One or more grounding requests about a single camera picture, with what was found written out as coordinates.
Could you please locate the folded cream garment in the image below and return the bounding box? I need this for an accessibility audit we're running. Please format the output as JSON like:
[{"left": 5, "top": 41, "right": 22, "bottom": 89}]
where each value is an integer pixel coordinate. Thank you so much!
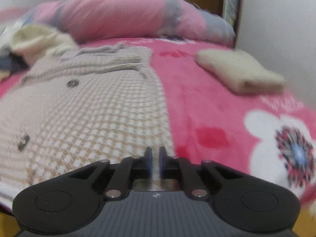
[{"left": 196, "top": 49, "right": 286, "bottom": 95}]

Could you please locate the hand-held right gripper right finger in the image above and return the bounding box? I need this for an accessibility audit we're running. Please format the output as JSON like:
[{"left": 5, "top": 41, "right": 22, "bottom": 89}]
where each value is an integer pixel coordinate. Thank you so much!
[{"left": 159, "top": 147, "right": 247, "bottom": 200}]

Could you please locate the pink grey rolled quilt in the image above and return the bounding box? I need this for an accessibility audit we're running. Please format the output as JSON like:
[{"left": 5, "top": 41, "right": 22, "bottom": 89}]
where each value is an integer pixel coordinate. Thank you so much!
[{"left": 21, "top": 0, "right": 236, "bottom": 47}]

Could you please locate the beige white checkered sweater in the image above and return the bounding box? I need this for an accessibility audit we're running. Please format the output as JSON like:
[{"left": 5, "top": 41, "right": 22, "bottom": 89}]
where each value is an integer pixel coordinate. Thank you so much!
[{"left": 0, "top": 43, "right": 177, "bottom": 204}]

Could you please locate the dark wooden door frame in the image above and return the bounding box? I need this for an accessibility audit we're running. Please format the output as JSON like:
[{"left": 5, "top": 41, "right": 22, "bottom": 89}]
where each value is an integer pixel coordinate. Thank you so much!
[{"left": 222, "top": 0, "right": 245, "bottom": 34}]

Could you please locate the black garment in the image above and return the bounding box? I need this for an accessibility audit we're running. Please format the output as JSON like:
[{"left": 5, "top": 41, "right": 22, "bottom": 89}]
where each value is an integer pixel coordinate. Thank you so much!
[{"left": 0, "top": 52, "right": 31, "bottom": 76}]

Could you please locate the pink floral bed blanket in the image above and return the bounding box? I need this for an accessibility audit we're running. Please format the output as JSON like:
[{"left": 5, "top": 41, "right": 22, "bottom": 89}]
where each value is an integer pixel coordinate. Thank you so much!
[{"left": 0, "top": 37, "right": 316, "bottom": 208}]

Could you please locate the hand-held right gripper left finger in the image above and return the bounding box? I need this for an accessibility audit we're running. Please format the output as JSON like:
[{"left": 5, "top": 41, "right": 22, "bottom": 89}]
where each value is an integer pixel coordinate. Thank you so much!
[{"left": 64, "top": 147, "right": 152, "bottom": 200}]

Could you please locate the white grey garment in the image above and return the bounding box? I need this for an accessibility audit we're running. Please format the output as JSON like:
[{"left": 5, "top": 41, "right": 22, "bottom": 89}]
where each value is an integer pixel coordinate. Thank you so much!
[{"left": 0, "top": 21, "right": 24, "bottom": 52}]

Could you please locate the cream fleece garment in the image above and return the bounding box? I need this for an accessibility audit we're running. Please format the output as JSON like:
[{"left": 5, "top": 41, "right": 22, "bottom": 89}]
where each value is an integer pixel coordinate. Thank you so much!
[{"left": 11, "top": 24, "right": 80, "bottom": 63}]

